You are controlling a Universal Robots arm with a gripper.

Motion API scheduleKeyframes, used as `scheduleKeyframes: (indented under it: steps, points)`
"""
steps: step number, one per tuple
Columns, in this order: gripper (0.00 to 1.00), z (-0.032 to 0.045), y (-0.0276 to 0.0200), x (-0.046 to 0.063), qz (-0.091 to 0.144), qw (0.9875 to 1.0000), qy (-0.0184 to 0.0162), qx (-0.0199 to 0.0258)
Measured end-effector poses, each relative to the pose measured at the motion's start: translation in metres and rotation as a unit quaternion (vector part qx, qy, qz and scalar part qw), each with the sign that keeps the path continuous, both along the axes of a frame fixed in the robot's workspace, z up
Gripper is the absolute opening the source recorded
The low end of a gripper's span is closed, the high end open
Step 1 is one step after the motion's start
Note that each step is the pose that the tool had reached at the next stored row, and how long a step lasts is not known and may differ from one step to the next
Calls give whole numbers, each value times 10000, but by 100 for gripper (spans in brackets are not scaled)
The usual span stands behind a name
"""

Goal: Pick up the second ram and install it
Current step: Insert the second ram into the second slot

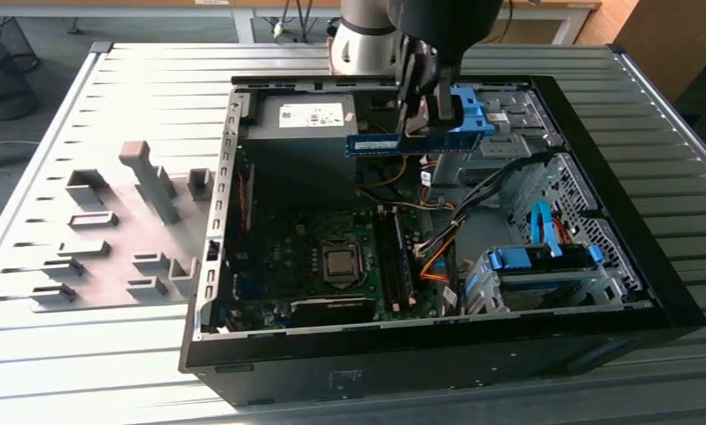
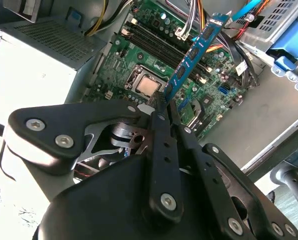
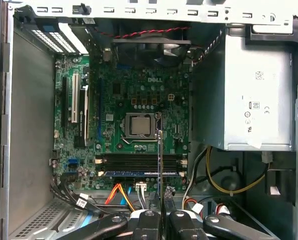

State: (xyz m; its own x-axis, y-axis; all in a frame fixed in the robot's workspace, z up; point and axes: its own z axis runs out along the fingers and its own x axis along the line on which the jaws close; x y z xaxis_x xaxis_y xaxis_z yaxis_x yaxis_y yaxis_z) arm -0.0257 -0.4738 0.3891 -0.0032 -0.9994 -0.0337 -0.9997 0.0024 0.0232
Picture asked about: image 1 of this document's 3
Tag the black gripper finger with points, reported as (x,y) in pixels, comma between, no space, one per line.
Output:
(413,88)
(451,106)

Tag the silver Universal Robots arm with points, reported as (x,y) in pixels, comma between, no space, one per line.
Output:
(359,48)

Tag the black RAM slot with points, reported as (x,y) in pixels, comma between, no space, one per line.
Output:
(385,257)

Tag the blue plastic drive carrier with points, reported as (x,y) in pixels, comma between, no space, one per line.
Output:
(479,119)

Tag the grey metal drive cage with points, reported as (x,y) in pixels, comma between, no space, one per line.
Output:
(501,164)

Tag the grey power supply unit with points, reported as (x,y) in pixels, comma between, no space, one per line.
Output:
(305,146)

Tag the hard disk in blue carrier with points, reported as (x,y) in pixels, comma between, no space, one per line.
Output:
(516,259)

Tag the brown wooden cabinet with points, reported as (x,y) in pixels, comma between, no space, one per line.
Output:
(672,44)

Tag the silver CPU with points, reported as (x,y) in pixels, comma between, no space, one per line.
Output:
(341,264)

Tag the grey metal disk bay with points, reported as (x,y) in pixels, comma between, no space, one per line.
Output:
(565,283)

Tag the green motherboard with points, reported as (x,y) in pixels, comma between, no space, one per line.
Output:
(283,265)

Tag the black graphics card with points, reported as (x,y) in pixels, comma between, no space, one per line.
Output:
(329,310)

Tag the black open PC case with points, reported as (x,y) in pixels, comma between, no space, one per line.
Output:
(388,367)

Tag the grey plastic parts rack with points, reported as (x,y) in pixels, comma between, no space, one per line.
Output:
(123,248)

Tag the wooden desk white frame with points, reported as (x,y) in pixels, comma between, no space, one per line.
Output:
(553,5)
(152,11)

